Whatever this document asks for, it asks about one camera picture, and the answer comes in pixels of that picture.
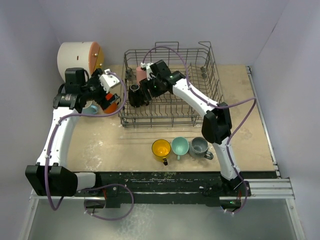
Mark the aluminium frame rail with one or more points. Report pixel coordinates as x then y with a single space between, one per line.
271 189

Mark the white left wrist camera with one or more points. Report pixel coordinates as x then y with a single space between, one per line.
108 81

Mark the light blue ceramic mug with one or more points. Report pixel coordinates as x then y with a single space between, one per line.
90 108

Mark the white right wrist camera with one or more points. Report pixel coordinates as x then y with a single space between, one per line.
147 68

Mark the yellow ceramic mug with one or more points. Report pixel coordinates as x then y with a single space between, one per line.
161 150

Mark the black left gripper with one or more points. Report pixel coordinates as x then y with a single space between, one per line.
101 101

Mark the pink plastic tumbler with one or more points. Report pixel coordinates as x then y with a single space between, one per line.
141 74

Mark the sage green ceramic mug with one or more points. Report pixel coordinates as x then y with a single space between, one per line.
180 146

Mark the black ceramic mug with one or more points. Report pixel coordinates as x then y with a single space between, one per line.
136 96

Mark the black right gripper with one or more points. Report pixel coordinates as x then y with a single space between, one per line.
144 85

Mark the white round drawer cabinet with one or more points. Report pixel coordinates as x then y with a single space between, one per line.
87 55

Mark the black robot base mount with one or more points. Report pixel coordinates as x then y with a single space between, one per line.
161 187

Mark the orange ceramic mug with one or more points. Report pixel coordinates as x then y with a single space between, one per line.
113 106

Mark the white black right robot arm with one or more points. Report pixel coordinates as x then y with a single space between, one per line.
216 125

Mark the grey wire dish rack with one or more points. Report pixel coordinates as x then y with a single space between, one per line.
168 110

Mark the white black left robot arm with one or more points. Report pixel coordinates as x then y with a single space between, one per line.
50 175

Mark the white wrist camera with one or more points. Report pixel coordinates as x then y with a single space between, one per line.
147 68
108 81

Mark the grey blue round mug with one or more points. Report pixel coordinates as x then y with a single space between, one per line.
199 148

